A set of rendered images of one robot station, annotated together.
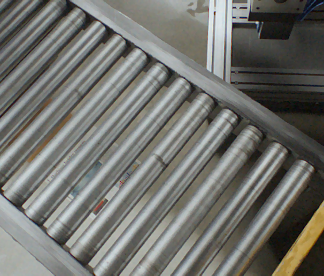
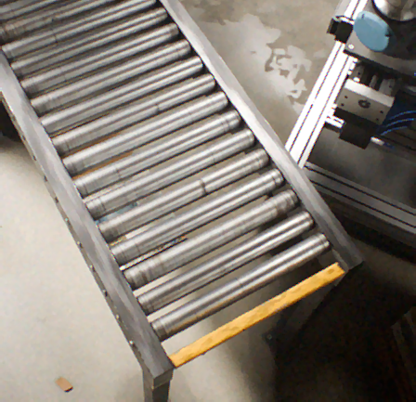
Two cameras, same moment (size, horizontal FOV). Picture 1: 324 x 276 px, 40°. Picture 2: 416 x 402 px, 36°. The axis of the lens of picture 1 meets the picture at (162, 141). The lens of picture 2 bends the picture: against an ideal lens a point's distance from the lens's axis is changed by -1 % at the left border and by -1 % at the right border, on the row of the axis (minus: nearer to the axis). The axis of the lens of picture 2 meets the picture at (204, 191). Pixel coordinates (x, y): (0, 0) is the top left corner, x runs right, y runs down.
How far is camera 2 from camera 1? 0.58 m
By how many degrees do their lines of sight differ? 8
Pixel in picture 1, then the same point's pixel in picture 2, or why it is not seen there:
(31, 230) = (73, 196)
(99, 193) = (141, 191)
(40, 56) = (138, 66)
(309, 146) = (332, 225)
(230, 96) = (283, 161)
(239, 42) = (324, 142)
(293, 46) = (376, 167)
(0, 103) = (89, 90)
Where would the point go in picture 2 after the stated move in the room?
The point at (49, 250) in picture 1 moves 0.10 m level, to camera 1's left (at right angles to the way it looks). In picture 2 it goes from (82, 217) to (39, 207)
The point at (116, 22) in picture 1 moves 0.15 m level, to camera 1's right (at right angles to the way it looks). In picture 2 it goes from (214, 64) to (269, 76)
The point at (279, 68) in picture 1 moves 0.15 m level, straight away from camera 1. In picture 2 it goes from (353, 182) to (378, 156)
